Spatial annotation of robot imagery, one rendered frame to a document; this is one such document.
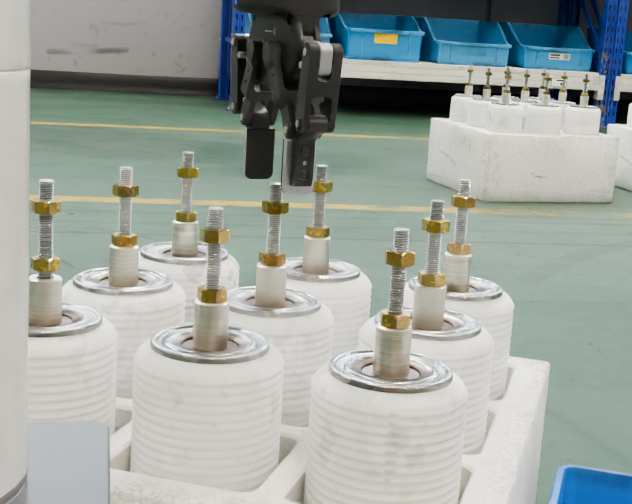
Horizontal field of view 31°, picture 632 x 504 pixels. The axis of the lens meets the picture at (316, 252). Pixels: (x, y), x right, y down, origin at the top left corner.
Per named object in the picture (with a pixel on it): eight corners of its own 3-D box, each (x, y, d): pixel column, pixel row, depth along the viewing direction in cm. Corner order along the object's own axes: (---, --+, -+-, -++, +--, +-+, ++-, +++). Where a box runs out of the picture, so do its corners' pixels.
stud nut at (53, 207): (48, 208, 75) (48, 196, 74) (66, 212, 74) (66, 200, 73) (25, 212, 73) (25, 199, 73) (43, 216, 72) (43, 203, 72)
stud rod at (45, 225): (45, 290, 75) (46, 178, 73) (55, 292, 75) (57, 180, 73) (34, 292, 74) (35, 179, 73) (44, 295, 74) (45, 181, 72)
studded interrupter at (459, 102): (479, 162, 321) (488, 66, 315) (445, 159, 322) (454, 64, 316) (478, 158, 330) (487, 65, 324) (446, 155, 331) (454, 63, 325)
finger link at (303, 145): (290, 111, 77) (286, 184, 78) (309, 115, 74) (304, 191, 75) (310, 111, 77) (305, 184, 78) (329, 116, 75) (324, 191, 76)
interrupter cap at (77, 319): (-23, 340, 71) (-23, 330, 71) (-6, 308, 78) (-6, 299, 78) (99, 343, 72) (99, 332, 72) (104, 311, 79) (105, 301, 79)
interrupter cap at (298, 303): (322, 298, 86) (323, 289, 86) (319, 325, 79) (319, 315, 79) (224, 291, 87) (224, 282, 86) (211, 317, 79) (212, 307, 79)
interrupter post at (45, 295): (24, 330, 74) (24, 281, 73) (28, 320, 76) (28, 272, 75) (61, 330, 74) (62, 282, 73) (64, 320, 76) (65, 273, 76)
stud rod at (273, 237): (269, 282, 83) (274, 181, 82) (280, 285, 83) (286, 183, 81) (261, 284, 82) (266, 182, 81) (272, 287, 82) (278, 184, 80)
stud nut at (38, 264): (47, 264, 75) (47, 252, 75) (65, 269, 74) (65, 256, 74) (24, 269, 74) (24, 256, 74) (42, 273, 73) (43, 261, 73)
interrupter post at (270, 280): (286, 304, 84) (289, 261, 83) (284, 312, 82) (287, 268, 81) (254, 302, 84) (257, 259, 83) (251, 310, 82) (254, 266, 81)
